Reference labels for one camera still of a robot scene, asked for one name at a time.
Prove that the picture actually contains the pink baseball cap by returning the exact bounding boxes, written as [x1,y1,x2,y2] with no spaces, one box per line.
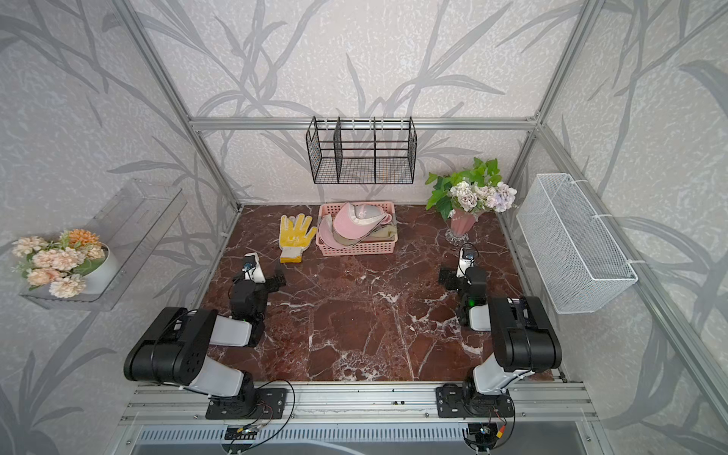
[333,203,392,240]
[318,214,345,249]

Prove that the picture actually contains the beige baseball cap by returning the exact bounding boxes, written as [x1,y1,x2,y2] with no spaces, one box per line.
[333,224,397,246]

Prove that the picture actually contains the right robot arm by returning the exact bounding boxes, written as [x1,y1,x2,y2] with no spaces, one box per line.
[436,267,562,419]

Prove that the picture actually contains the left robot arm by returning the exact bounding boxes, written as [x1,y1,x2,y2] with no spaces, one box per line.
[123,269,287,420]

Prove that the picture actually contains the yellow work glove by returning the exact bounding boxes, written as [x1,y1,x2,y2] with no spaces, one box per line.
[278,213,318,264]

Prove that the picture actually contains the pink vase with flowers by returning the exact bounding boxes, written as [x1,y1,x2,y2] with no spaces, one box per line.
[426,157,518,246]

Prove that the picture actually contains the pink plastic basket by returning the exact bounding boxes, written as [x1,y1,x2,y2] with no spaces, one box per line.
[316,201,398,256]

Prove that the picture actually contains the clear acrylic shelf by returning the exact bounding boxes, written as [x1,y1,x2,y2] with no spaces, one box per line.
[21,178,187,311]

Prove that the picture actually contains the white pot peach flowers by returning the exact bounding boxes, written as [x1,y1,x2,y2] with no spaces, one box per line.
[11,229,121,300]

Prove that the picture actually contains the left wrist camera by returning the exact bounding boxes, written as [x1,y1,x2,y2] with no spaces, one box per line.
[241,252,265,284]

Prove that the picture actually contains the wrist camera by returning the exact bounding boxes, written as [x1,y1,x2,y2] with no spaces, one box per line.
[456,246,478,278]
[241,252,265,284]

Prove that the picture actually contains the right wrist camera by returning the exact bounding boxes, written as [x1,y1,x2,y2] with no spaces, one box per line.
[456,246,478,278]

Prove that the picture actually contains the white mesh wall basket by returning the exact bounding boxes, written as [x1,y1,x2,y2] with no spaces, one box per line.
[517,174,638,314]

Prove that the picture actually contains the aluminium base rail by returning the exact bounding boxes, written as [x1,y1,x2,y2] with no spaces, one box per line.
[119,381,599,426]

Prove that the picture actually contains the black wire rack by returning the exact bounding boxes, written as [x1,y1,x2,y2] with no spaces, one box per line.
[305,118,418,185]

